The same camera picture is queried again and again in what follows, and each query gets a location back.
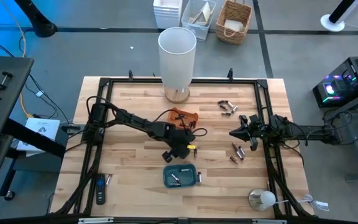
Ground black curved stand leg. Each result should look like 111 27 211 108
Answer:
13 0 58 39

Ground white item in basket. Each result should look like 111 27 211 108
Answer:
223 19 246 32

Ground black remote control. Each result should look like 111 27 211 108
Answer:
95 173 107 206

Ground stacked white bins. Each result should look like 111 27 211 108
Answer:
152 0 183 30

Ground beige pieces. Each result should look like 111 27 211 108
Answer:
187 1 213 27

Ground silver dome lamp white bulb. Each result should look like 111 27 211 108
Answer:
247 188 277 212

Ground silver metal bracket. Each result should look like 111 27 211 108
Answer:
78 217 115 224
252 218 288 224

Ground black aluminium frame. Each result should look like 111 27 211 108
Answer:
50 77 315 220

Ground orange plastic bin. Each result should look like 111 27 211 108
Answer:
167 107 200 130

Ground white paper manual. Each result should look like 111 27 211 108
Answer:
16 117 62 157

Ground black desk panel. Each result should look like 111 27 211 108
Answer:
0 55 35 138

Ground wicker basket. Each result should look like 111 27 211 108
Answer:
214 0 254 45

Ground white lamp cable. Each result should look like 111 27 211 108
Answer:
274 194 315 207

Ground teal plastic bin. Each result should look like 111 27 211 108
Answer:
162 162 198 188

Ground clear plastic bin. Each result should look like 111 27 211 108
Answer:
180 0 218 42

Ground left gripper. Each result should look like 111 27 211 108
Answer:
162 123 198 164

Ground computer tower with lights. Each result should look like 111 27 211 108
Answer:
311 55 358 109

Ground tower fan white base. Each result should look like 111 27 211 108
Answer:
319 0 358 33

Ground table lamp white shade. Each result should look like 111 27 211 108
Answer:
157 27 198 105

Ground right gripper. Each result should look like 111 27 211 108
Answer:
229 114 275 152

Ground black arm base plug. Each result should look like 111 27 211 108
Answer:
60 124 85 134

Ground white power plug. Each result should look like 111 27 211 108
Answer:
312 200 331 212

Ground yellow cable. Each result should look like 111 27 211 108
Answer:
0 0 34 119

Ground black desk leg frame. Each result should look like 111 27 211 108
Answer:
0 118 67 215

